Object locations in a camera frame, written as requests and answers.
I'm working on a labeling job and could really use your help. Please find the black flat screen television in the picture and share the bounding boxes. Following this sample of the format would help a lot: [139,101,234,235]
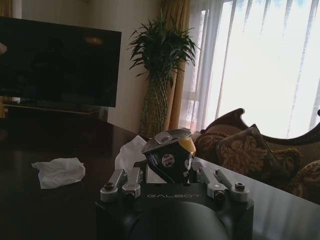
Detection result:
[0,16,123,109]

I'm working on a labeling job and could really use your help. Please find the dark wooden television stand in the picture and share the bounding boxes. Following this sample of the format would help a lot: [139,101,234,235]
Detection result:
[0,99,109,122]

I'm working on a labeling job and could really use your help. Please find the sheer white curtain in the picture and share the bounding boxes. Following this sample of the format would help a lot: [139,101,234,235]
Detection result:
[184,0,320,140]

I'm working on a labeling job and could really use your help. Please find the tall woven plant vase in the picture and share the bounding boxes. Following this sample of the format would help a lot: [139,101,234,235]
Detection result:
[138,74,169,139]

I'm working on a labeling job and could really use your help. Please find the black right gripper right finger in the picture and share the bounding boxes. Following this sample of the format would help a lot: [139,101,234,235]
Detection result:
[184,159,251,202]

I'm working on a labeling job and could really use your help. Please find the carved dark wood sofa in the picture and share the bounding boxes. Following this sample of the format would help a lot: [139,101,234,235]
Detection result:
[194,107,320,201]

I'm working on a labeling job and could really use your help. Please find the green leafy plant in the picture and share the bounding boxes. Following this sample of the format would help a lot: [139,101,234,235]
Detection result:
[128,14,201,89]

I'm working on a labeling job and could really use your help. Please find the flat crumpled white tissue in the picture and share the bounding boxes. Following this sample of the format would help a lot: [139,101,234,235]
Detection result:
[31,157,87,190]

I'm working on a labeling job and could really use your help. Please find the small brown floral cushion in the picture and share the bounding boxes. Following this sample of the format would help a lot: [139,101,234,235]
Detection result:
[194,124,241,161]

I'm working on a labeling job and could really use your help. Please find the large brown floral cushion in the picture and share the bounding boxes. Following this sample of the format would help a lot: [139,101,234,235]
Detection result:
[215,123,305,184]

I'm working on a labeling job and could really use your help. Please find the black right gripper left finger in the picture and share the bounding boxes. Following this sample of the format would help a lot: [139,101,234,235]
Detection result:
[99,161,149,202]

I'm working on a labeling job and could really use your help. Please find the bunched white tissue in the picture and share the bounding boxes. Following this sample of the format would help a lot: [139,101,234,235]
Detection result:
[114,135,149,171]

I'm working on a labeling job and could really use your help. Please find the yellow drape curtain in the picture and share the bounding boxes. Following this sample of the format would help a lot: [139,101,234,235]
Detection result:
[159,0,199,137]

